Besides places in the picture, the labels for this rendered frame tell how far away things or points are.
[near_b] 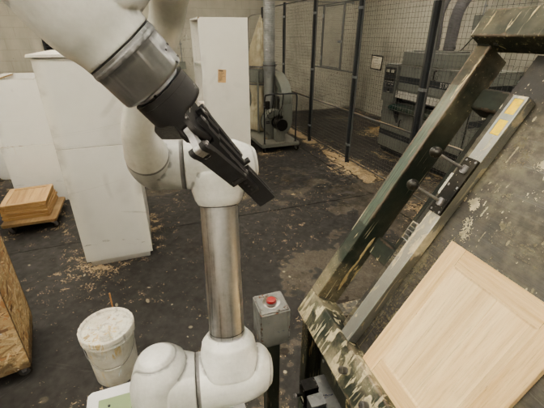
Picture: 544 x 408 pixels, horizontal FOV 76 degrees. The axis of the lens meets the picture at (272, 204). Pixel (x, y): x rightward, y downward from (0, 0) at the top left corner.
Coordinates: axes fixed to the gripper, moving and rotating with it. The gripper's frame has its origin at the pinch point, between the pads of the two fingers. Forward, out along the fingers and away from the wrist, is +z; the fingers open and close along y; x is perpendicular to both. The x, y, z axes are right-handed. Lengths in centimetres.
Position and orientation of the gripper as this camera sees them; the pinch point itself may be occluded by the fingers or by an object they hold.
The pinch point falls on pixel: (254, 186)
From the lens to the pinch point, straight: 55.1
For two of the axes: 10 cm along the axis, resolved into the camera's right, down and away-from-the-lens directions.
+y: -1.6, -6.2, 7.7
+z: 5.6, 5.8, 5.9
